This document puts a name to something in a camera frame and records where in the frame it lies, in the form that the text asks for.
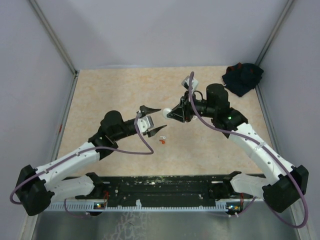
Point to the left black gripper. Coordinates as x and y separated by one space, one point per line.
146 110

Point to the dark blue cloth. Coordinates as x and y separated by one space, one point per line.
242 78

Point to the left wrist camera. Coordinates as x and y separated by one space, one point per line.
145 123

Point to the white earbud charging case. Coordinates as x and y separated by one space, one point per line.
165 112

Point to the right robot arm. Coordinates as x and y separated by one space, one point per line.
282 184

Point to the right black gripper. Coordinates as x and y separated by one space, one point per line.
186 115

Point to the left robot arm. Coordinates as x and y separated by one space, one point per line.
37 188

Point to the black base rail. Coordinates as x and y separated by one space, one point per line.
166 193

